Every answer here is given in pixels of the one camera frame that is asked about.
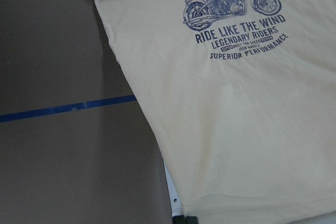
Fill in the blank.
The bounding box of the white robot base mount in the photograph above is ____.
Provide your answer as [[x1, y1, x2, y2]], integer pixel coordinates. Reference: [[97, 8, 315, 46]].
[[164, 163, 183, 217]]

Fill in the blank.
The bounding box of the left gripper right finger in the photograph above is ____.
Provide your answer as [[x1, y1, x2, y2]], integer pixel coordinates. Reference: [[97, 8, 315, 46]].
[[185, 216, 197, 224]]

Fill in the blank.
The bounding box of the beige long-sleeve printed shirt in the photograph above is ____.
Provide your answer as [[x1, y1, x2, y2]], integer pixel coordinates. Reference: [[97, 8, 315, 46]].
[[94, 0, 335, 223]]

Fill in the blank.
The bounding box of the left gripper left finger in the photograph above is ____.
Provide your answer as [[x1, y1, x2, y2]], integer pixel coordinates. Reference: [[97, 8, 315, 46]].
[[172, 215, 185, 224]]

